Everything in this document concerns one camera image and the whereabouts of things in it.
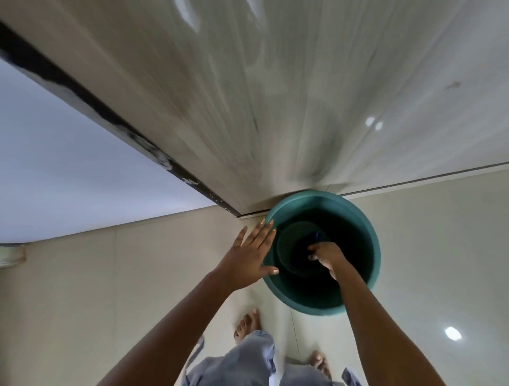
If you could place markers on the person's left forearm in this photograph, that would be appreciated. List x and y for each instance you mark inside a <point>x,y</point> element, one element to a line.
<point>175,330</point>

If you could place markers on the person's left little finger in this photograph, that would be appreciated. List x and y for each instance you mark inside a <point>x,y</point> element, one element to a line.
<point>241,237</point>

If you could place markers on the person's foot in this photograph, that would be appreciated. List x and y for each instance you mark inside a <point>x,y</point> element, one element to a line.
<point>247,324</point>
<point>319,364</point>

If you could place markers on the green plastic bucket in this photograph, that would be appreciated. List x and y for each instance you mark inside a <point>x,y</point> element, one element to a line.
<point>358,238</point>

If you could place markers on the person's right hand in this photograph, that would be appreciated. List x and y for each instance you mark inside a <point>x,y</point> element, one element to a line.
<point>330,256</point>

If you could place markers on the person's left foot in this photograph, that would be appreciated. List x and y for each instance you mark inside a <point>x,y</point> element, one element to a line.
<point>247,324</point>

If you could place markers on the small blue object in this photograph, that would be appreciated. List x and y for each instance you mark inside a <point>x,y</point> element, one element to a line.
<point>320,237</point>

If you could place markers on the person's right fingers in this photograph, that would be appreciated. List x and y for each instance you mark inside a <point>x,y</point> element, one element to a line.
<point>317,252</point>

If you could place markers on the person's right forearm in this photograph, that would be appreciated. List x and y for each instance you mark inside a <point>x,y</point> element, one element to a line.
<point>377,334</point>

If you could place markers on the grey-blue trousers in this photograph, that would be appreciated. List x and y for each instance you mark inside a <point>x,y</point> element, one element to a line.
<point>246,362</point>

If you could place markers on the person's right foot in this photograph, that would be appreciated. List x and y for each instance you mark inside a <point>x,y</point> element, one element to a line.
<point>319,364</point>

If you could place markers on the person's left hand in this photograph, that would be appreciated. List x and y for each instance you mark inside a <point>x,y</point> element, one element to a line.
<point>244,262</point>

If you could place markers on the person's left thumb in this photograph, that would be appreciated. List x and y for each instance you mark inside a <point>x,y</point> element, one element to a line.
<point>271,271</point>

